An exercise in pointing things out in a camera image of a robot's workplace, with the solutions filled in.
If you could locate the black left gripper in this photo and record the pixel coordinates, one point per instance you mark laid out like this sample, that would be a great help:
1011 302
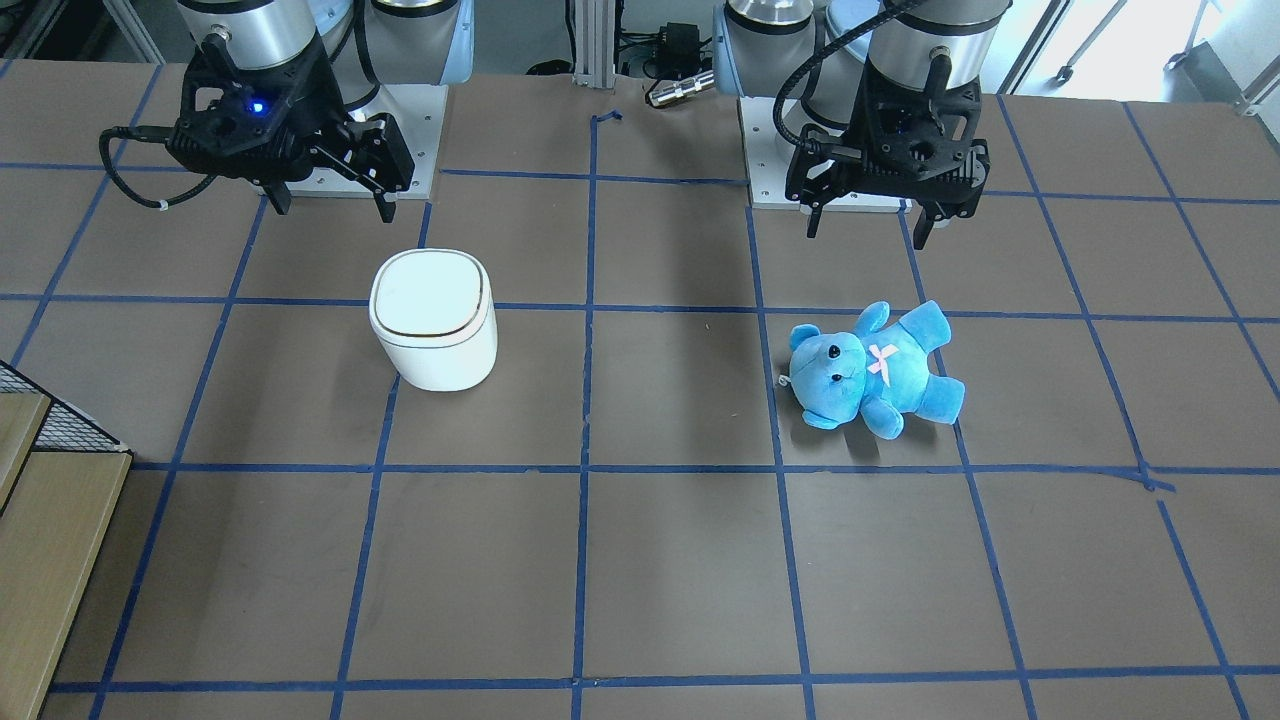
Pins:
858 128

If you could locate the wire grid wooden box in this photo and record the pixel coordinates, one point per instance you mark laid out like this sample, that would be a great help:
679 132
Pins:
62 477

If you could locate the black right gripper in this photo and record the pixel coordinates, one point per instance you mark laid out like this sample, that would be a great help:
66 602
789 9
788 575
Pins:
318 104

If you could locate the black power adapter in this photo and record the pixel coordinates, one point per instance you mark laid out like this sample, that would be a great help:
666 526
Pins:
678 43

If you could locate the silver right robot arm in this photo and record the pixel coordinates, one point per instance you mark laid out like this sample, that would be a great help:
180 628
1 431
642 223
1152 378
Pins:
368 43

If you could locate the aluminium frame post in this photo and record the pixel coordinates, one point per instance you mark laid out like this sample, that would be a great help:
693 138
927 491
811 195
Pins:
593 27

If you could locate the white trash can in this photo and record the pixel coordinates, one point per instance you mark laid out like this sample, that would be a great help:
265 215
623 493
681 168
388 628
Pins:
433 313

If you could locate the silver metal cylinder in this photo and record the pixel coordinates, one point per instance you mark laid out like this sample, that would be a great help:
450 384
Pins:
665 93

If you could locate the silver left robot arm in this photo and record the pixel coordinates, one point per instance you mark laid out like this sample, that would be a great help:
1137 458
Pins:
796 68

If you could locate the blue teddy bear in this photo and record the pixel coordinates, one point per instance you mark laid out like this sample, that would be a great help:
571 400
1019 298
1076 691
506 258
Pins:
878 371

